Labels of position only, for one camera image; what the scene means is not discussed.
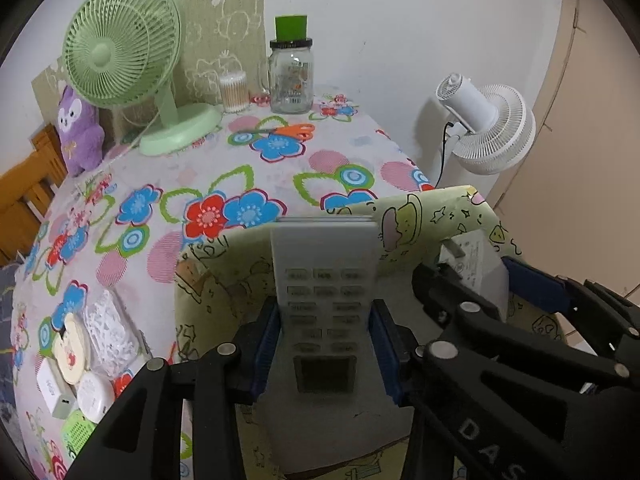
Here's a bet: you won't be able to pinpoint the beige printed cardboard sheet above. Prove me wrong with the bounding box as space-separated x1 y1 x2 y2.
32 0 267 128

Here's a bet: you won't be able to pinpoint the glass jar with black lid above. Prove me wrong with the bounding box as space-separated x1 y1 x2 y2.
257 37 315 115

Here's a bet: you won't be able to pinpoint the green plastic cup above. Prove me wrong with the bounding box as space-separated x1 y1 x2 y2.
274 15 309 42

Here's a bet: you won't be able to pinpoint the white charger plug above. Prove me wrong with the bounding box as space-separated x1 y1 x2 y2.
437 232 512 322
36 357 77 419

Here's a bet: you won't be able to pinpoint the blue-grey bedding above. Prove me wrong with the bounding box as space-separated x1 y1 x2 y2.
0 260 26 436

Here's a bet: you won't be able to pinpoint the black fan cable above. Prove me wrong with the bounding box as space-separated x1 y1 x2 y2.
435 120 457 188

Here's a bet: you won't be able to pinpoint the purple plush toy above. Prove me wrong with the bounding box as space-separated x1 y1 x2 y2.
55 85 107 177

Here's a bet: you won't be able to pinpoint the green perforated case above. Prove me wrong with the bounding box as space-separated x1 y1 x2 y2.
61 409 99 454

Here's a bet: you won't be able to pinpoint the orange scissors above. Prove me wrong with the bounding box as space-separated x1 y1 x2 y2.
235 122 317 141

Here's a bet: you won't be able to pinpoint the cotton swab container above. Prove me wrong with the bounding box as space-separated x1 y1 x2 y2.
219 71 249 114

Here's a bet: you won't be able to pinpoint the yellow-green printed fabric box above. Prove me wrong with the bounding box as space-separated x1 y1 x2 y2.
172 185 571 480

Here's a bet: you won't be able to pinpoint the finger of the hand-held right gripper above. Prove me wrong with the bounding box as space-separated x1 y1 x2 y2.
501 255 640 342
412 262 640 407

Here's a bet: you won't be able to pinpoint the round cream cartoon compact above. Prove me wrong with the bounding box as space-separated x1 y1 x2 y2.
51 312 94 386

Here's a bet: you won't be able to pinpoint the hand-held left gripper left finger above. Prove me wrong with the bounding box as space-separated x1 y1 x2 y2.
65 302 281 480

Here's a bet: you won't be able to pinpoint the wooden chair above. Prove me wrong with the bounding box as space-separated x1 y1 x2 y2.
0 125 68 267

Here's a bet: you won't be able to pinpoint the white oval case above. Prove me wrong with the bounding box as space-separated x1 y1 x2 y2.
76 371 116 424

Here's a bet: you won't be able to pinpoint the green desk fan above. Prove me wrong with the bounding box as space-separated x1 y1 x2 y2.
62 0 223 157

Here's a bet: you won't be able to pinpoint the white remote control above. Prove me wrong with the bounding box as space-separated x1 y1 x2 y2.
270 217 379 476

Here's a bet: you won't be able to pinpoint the beige door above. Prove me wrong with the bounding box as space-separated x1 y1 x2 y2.
492 0 640 307

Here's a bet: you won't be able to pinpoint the white standing fan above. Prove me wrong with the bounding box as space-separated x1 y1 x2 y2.
427 72 537 193

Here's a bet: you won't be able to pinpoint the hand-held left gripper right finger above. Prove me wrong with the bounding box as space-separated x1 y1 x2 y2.
370 299 640 480

